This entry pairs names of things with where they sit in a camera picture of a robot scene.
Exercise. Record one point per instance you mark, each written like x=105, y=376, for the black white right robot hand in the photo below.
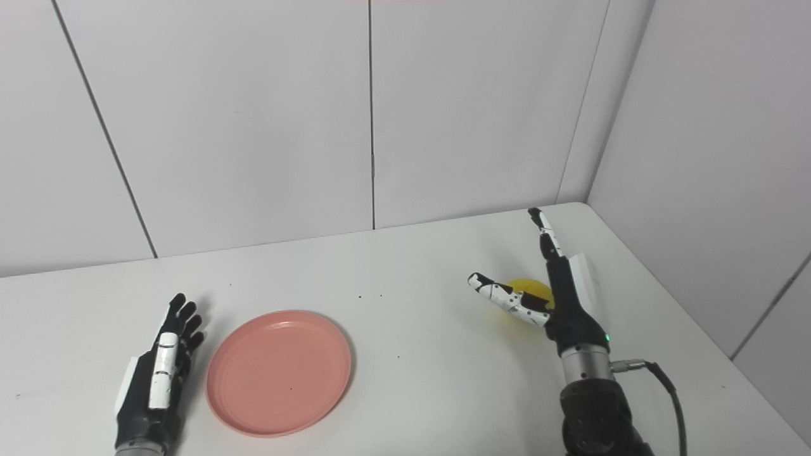
x=570, y=310

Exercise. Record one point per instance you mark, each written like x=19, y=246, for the pink round plate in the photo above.
x=279, y=373

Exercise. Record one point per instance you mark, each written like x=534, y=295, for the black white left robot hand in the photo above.
x=136, y=411

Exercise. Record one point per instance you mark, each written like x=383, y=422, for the yellow lemon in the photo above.
x=535, y=291

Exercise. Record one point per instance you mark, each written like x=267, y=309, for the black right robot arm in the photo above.
x=595, y=411

